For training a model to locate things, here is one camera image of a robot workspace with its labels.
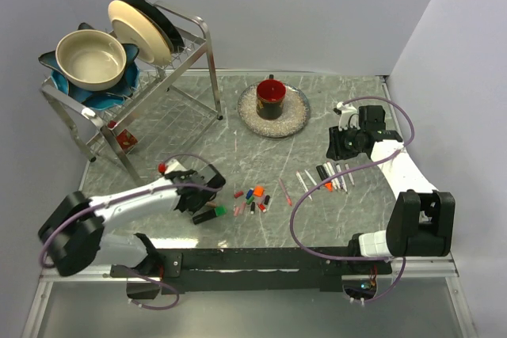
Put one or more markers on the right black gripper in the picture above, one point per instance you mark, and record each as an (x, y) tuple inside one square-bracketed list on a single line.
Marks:
[(335, 150)]

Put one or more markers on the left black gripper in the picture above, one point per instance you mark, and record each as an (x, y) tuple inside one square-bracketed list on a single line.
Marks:
[(206, 198)]

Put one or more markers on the green cap black highlighter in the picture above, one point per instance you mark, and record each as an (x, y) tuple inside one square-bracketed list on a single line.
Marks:
[(209, 215)]

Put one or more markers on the orange cap black highlighter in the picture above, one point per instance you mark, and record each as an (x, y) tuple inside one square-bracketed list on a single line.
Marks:
[(324, 177)]

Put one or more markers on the pink cap white pen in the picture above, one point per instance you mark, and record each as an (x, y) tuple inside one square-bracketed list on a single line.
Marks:
[(303, 184)]

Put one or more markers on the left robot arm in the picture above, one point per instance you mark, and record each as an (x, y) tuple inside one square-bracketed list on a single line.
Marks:
[(79, 232)]

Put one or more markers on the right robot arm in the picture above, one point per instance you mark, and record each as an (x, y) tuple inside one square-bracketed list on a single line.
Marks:
[(421, 222)]

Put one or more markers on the speckled grey plate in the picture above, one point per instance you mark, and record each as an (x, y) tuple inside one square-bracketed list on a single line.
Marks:
[(296, 112)]

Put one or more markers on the red sticker tag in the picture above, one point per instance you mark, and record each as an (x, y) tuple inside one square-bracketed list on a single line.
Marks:
[(126, 140)]

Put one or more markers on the black red mug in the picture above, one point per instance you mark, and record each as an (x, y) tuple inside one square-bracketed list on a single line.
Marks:
[(270, 95)]

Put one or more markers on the steel dish rack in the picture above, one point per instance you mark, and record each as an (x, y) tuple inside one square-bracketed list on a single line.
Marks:
[(110, 123)]

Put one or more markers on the blue star-shaped dish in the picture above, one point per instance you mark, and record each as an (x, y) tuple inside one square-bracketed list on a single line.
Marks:
[(99, 100)]

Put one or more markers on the black plate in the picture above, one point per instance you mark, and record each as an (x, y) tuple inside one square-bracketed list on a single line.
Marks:
[(155, 15)]

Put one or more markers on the beige ceramic bowl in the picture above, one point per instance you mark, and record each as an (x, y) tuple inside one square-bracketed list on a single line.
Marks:
[(91, 59)]

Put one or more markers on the cream plate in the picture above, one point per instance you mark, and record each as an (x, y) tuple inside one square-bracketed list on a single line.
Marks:
[(131, 27)]

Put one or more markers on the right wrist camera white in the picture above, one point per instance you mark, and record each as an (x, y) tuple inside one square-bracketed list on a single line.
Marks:
[(348, 116)]

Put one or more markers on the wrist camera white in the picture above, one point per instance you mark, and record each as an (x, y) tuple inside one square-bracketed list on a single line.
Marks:
[(348, 116), (172, 165)]

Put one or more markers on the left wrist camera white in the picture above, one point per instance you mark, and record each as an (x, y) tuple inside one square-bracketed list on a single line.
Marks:
[(172, 165)]

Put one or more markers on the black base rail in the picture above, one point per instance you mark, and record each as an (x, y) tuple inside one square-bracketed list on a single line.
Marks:
[(258, 269)]

